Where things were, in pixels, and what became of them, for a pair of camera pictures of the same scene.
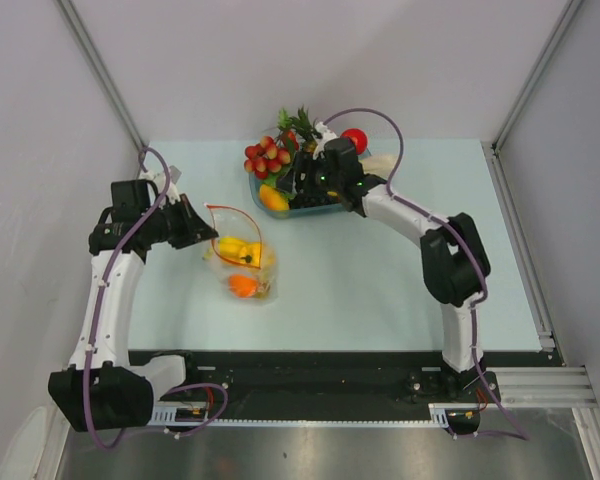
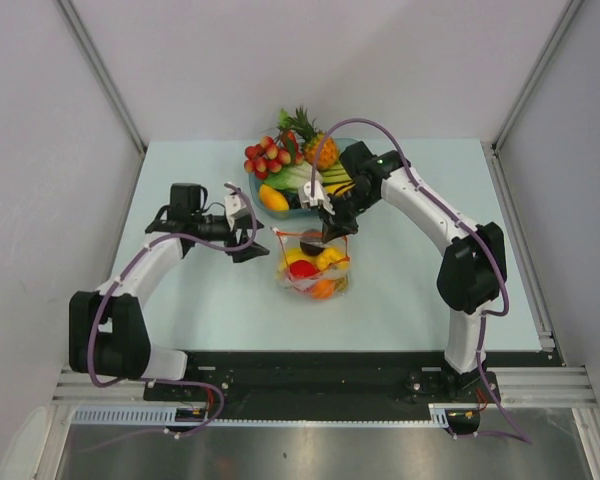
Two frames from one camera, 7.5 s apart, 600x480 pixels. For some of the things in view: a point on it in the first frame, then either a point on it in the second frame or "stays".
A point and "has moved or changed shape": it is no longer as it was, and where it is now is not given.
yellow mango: [272, 199] stays
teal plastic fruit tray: [255, 184] stays
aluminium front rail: [543, 386] stays
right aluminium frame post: [569, 11] stays
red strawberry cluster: [264, 158] stays
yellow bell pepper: [238, 250] has moved or changed shape
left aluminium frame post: [84, 37] stays
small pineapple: [307, 130] stays
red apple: [357, 137] → [303, 268]
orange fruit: [242, 286] → [323, 289]
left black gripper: [195, 229] → [242, 225]
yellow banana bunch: [235, 247] has moved or changed shape
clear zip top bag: [246, 264] → [313, 266]
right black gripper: [304, 163] → [337, 225]
